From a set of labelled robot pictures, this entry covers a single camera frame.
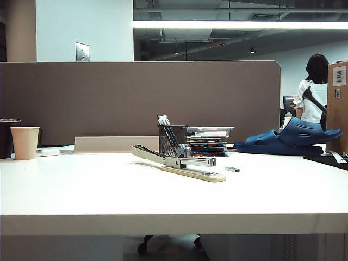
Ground beige long reach stapler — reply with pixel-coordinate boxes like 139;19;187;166
131;144;227;183

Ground black mesh pen holder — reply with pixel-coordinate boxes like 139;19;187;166
157;124;190;158

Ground clear black ballpoint pen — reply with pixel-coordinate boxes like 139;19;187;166
160;114;182;157

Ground pens in holder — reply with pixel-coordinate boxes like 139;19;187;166
156;115;176;157

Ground white marker pen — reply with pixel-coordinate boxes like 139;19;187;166
194;130;228;137

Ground brown desk partition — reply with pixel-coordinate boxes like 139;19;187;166
0;60;281;153

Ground navy blue rubber slipper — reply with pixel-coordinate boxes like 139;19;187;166
277;117;343;148
233;129;324;157

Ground long ceiling light strip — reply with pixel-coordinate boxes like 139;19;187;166
132;21;348;30

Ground black computer monitor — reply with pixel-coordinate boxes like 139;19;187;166
282;95;299;118

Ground office chair wheel base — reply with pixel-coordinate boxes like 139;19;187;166
136;234;203;256

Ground person in white shirt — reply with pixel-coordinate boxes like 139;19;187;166
293;53;330;123

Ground beige paper cup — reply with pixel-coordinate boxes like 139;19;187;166
10;126;40;160

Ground black desk mat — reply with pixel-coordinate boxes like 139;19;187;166
303;152;348;171

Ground paper wrapped straw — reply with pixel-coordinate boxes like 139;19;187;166
327;149;348;164

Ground tall brown cardboard box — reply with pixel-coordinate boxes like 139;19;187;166
325;60;348;154

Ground black cup with lid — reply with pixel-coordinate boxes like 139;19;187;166
0;118;22;159

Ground beige desk cable cover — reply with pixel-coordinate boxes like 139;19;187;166
74;136;160;153

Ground metal wall switch plate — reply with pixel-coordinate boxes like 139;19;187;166
75;42;91;63

